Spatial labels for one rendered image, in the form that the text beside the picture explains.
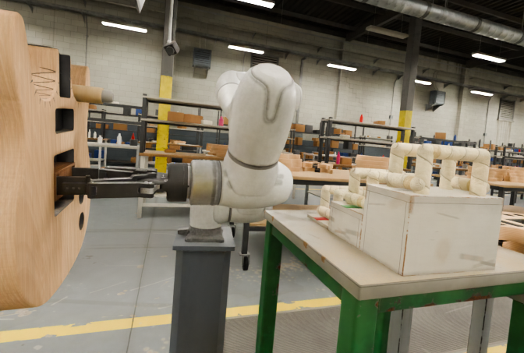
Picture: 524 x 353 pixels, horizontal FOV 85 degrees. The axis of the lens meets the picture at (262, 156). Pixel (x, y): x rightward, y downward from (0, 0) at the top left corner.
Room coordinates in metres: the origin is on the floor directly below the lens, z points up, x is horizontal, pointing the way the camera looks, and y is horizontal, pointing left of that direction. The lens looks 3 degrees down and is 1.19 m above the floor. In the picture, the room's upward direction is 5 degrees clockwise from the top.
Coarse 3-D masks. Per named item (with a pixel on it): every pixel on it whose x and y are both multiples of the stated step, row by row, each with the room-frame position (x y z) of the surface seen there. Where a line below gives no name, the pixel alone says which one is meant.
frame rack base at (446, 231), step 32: (384, 192) 0.66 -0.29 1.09; (448, 192) 0.68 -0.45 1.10; (384, 224) 0.65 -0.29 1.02; (416, 224) 0.59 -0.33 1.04; (448, 224) 0.62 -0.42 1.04; (480, 224) 0.65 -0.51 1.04; (384, 256) 0.64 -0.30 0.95; (416, 256) 0.60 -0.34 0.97; (448, 256) 0.62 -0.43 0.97; (480, 256) 0.65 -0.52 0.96
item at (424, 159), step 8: (424, 152) 0.61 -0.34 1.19; (432, 152) 0.61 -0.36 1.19; (416, 160) 0.63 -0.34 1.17; (424, 160) 0.61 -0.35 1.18; (432, 160) 0.61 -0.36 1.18; (416, 168) 0.62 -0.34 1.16; (424, 168) 0.61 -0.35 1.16; (416, 176) 0.62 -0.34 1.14; (424, 176) 0.61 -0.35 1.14; (416, 192) 0.62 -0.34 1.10; (424, 192) 0.61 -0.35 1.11
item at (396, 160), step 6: (396, 150) 0.69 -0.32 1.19; (402, 150) 0.69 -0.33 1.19; (390, 156) 0.71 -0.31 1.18; (396, 156) 0.69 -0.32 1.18; (402, 156) 0.69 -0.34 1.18; (390, 162) 0.70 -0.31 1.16; (396, 162) 0.69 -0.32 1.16; (402, 162) 0.69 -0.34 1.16; (390, 168) 0.70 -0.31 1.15; (396, 168) 0.69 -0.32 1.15; (402, 168) 0.70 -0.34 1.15; (390, 186) 0.70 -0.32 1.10
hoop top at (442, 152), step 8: (424, 144) 0.62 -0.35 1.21; (432, 144) 0.62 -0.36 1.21; (440, 152) 0.62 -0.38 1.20; (448, 152) 0.62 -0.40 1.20; (456, 152) 0.63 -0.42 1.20; (464, 152) 0.64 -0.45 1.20; (472, 152) 0.65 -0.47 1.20; (480, 152) 0.65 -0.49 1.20; (488, 152) 0.66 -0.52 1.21; (456, 160) 0.65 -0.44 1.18; (464, 160) 0.65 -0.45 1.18; (472, 160) 0.65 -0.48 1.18; (480, 160) 0.66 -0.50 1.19
